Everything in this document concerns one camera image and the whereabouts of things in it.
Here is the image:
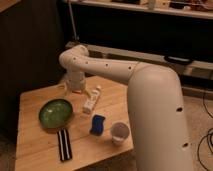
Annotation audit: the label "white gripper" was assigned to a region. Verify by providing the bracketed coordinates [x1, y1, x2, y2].
[57, 71, 91, 98]

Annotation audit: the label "green ceramic bowl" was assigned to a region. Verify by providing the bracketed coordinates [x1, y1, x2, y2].
[39, 99, 73, 129]

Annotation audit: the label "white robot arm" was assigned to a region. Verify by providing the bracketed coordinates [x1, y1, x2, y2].
[59, 45, 194, 171]

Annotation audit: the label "blue sponge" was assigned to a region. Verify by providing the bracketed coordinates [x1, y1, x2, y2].
[90, 115, 105, 136]

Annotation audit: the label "white cup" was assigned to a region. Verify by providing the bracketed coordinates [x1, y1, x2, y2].
[110, 122, 130, 145]

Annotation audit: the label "metal stand pole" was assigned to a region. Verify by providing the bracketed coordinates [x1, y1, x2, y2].
[68, 0, 79, 42]

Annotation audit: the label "long wooden beam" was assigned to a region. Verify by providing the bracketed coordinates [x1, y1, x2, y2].
[65, 41, 213, 80]

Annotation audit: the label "wooden shelf with clutter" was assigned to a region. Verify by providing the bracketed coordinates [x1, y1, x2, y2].
[63, 0, 213, 20]

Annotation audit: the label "black handle on beam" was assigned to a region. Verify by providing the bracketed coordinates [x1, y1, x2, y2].
[164, 56, 193, 65]

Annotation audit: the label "black cables on floor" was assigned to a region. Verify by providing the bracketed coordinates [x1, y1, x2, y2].
[196, 71, 213, 171]

